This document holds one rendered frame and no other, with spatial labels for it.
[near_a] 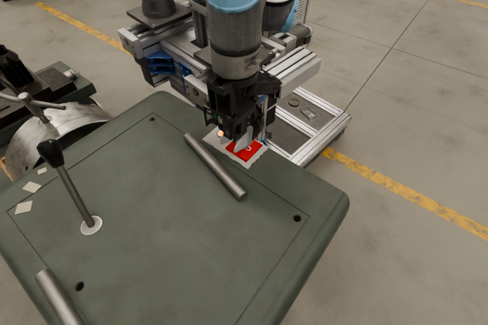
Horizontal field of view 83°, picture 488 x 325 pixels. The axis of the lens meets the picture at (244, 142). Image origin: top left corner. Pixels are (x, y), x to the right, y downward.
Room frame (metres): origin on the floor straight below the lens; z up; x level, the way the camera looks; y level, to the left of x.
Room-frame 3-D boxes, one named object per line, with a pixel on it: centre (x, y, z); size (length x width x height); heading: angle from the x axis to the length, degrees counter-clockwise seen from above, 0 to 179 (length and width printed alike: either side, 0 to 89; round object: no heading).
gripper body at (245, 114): (0.37, 0.02, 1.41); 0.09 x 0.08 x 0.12; 141
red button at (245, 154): (0.39, 0.00, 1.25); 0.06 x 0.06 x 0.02; 51
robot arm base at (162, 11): (1.28, 0.38, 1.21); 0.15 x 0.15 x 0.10
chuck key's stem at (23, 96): (0.49, 0.50, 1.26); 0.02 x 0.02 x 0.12
